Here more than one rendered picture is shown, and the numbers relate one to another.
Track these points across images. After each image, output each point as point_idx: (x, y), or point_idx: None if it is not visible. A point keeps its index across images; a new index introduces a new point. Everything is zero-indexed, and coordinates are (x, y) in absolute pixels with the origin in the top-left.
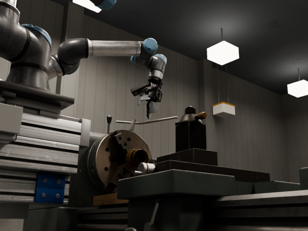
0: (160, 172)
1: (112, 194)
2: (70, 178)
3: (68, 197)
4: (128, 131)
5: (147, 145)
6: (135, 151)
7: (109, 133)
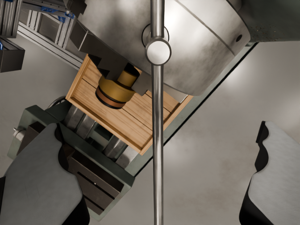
0: (10, 147)
1: (77, 72)
2: (2, 72)
3: (16, 70)
4: (114, 52)
5: (186, 93)
6: (95, 93)
7: (66, 6)
